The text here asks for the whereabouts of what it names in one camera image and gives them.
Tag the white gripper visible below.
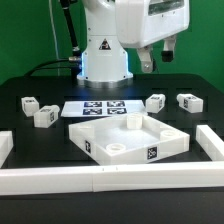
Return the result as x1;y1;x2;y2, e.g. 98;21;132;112
115;0;190;73

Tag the black cable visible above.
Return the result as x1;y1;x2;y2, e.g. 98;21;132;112
23;58;83;78

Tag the white right fence piece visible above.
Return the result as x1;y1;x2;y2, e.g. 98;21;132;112
196;125;224;161

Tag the white fence piece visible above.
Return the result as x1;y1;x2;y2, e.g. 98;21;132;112
196;125;224;161
0;131;13;168

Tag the black hose at base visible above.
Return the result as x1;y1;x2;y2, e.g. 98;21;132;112
59;0;82;53

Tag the white front fence bar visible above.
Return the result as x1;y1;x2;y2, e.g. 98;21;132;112
0;162;224;196

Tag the white left fence piece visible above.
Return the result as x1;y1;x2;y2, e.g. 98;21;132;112
0;131;13;168

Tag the white sheet with markers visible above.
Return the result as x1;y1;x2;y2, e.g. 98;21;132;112
61;100;146;117

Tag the white square table top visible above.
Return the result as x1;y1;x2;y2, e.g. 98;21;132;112
69;113;190;165

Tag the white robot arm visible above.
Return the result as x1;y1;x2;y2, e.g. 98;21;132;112
77;0;190;88

